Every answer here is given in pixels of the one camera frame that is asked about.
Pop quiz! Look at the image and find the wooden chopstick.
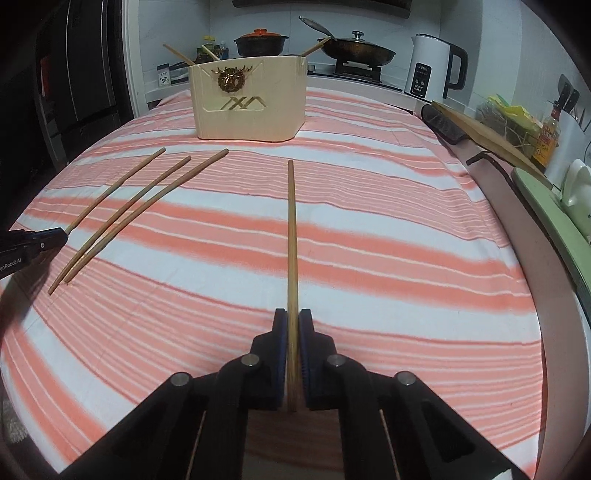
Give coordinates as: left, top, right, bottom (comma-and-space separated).
287, 160, 300, 412
47, 155, 192, 296
65, 147, 166, 234
63, 148, 230, 284

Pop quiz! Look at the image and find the striped orange white tablecloth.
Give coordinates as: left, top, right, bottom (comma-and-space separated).
1, 88, 544, 475

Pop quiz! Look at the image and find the chopstick in holder left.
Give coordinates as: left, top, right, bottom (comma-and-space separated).
162, 43, 195, 66

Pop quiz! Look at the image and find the chopstick in holder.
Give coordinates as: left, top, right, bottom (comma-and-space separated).
162, 43, 195, 66
300, 37, 332, 57

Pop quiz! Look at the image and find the green mat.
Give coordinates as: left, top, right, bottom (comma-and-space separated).
512, 169, 591, 315

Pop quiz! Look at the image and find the seasoning bottle rack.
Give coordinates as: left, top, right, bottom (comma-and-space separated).
156, 35, 230, 88

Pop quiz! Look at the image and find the beige utensil holder box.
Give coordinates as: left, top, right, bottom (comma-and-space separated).
188, 55, 308, 142

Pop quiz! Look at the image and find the white teapot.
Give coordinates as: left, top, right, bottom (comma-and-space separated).
561, 159, 591, 235

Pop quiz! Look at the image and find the wooden cutting board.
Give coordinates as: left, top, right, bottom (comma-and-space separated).
431, 102, 552, 190

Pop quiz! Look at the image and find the black pot orange lid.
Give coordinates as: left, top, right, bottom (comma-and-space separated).
235, 29, 288, 57

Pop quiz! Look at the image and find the gas stove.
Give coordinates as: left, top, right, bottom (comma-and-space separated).
308, 63, 403, 92

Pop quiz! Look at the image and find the white electric kettle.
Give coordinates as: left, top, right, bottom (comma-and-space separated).
404, 33, 469, 103

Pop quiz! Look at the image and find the chopstick in holder right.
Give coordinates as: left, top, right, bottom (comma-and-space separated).
300, 37, 332, 57

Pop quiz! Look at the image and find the black wok with lid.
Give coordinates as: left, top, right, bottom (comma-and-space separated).
298, 16, 396, 67

